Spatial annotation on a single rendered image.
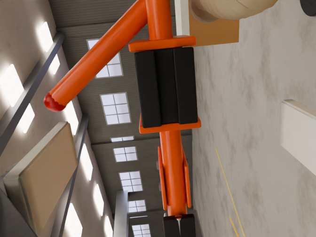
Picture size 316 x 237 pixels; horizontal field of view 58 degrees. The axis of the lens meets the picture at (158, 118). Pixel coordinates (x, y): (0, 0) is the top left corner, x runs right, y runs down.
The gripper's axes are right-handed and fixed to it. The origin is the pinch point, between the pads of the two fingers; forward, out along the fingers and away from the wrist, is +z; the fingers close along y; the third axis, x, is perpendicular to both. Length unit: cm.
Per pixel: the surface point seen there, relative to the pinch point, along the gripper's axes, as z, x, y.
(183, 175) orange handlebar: 11.4, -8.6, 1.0
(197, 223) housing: 14.0, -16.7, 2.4
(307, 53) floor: 216, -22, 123
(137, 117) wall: 996, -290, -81
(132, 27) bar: 12.7, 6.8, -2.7
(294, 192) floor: 226, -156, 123
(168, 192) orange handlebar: 11.1, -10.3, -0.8
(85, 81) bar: 13.0, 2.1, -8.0
